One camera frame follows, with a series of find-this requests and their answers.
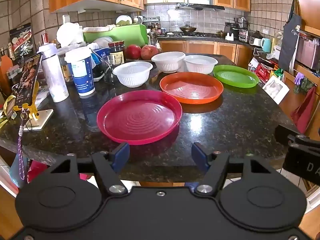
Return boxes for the yellow phone stand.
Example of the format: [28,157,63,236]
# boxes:
[12,80,40,120]

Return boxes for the white cloth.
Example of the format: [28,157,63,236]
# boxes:
[84,24,123,33]

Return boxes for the tall wooden cabinet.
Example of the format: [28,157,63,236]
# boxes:
[292,0,320,35]

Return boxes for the white ribbed plastic bowl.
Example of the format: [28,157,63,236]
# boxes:
[151,51,186,74]
[112,61,153,88]
[184,55,218,75]

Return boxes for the orange plastic plate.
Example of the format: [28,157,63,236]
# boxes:
[159,72,224,105]

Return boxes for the dark sauce jar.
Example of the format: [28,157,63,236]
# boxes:
[108,41,125,65]

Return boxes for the plastic oil bottle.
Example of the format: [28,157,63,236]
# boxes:
[271,31,283,53]

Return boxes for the pink plastic plate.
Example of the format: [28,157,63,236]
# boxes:
[97,90,183,145]

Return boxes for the white plastic bag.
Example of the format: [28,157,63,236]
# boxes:
[56,22,84,47]

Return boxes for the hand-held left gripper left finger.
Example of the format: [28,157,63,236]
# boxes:
[49,142,130,196]

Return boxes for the red cloth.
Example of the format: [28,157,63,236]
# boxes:
[291,86,317,134]

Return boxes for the black snack bag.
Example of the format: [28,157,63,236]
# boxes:
[9,22,34,60]

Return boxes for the smartphone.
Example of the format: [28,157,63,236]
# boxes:
[14,53,43,108]

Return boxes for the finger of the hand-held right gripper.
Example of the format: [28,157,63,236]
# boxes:
[274,125,320,153]

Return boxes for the green cutting board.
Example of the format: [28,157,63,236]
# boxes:
[82,24,148,49]

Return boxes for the green plastic plate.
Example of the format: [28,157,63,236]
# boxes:
[213,65,259,88]

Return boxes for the pink appliance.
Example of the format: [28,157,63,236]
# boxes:
[296,36,320,69]

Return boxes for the white windowed box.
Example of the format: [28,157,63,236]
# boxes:
[262,76,290,105]

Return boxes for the blue tissue pack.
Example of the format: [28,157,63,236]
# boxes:
[91,47,110,65]

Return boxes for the white water bottle purple lid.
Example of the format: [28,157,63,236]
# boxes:
[37,43,69,103]

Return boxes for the purple lanyard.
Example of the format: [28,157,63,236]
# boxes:
[17,107,29,180]

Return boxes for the teal mug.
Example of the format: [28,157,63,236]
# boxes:
[261,38,272,53]

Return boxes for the dark apron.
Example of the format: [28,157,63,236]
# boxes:
[278,0,302,73]

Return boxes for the dark red apple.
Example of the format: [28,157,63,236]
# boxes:
[126,44,142,60]

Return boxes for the yellow round mirror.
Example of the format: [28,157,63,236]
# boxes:
[4,95,17,119]

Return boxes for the gas stove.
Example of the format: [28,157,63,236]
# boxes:
[166,32,220,39]

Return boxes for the clear glass cup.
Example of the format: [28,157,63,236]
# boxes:
[101,54,123,83]

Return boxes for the blue paper cup white lid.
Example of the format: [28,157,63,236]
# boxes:
[64,47,96,97]

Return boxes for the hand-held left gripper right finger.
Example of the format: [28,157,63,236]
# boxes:
[191,142,273,197]

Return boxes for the wok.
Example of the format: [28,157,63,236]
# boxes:
[180,24,198,33]

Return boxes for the wooden base cabinets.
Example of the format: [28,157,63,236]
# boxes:
[158,40,255,65]

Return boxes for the white square stand base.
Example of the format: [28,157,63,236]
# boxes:
[24,109,54,130]

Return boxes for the fruit tray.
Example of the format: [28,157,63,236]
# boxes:
[125,57,155,63]

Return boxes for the clear storage container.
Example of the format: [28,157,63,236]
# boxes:
[239,29,250,43]

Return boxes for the pale red apple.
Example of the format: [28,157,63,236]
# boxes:
[141,44,159,60]

